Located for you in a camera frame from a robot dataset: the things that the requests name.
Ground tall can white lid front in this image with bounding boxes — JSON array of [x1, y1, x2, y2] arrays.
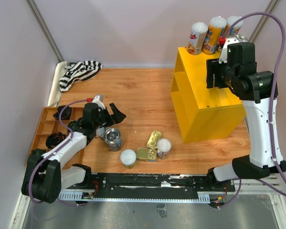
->
[[157, 138, 172, 159]]

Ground cream cloth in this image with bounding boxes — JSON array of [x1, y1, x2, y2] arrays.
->
[[47, 61, 68, 107]]

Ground gold sardine tin upper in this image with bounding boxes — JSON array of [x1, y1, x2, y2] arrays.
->
[[147, 130, 162, 149]]

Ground black striped cloth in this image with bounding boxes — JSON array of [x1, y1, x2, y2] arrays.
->
[[59, 61, 103, 93]]

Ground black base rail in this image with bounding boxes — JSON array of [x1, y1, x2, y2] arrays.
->
[[92, 173, 235, 192]]

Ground gold sardine tin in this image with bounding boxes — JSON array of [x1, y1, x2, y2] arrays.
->
[[136, 148, 157, 161], [147, 130, 162, 149]]

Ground red label can white lid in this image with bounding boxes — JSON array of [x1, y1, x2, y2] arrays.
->
[[187, 22, 208, 55]]

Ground green patterned rolled belt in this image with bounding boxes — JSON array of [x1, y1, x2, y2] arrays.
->
[[68, 118, 82, 132]]

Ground aluminium frame post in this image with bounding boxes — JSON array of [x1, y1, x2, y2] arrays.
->
[[25, 0, 64, 62], [249, 0, 281, 42]]

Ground blue can silver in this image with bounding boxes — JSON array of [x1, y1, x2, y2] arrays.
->
[[230, 34, 248, 42], [104, 128, 123, 152]]

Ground tall yellow blue can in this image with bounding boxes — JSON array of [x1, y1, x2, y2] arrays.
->
[[223, 15, 244, 39]]

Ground aluminium frame post left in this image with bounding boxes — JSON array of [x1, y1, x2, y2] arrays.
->
[[25, 0, 64, 62]]

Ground tall can white lid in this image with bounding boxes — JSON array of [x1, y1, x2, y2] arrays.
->
[[202, 16, 227, 55], [157, 138, 172, 159]]

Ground black rolled belt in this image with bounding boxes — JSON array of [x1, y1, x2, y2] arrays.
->
[[46, 132, 66, 149], [53, 105, 72, 120]]

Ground yellow wooden shelf cabinet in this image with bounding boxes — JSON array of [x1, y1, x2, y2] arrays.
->
[[171, 47, 245, 143]]

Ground short green can white lid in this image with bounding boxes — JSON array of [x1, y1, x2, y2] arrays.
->
[[96, 127, 106, 140]]

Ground yellow can white lid front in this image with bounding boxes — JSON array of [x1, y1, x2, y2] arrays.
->
[[120, 149, 137, 169]]

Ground green rolled belt bottom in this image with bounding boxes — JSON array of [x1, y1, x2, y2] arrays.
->
[[31, 148, 47, 156]]

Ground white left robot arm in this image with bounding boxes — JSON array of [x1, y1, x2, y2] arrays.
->
[[21, 102, 126, 203]]

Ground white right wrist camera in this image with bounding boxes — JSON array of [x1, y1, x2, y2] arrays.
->
[[218, 37, 238, 64]]

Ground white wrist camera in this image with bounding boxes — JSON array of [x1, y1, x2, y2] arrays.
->
[[92, 94, 105, 109], [218, 37, 238, 64]]

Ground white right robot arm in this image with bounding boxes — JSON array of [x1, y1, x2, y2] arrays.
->
[[206, 42, 286, 191]]

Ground aluminium frame post right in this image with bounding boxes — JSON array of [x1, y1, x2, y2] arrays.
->
[[249, 0, 281, 42]]

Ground black rolled belt top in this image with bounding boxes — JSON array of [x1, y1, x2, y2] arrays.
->
[[53, 105, 72, 120]]

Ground wooden compartment tray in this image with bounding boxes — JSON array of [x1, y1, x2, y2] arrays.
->
[[30, 106, 86, 167]]

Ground gold sardine tin lower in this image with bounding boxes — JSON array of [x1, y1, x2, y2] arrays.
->
[[136, 148, 157, 161]]

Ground black rolled belt middle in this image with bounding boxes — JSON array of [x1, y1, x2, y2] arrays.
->
[[46, 132, 66, 149]]

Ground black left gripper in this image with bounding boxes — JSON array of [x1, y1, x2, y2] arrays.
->
[[93, 103, 126, 129]]

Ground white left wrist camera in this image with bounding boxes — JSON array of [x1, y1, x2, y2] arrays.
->
[[92, 94, 105, 109]]

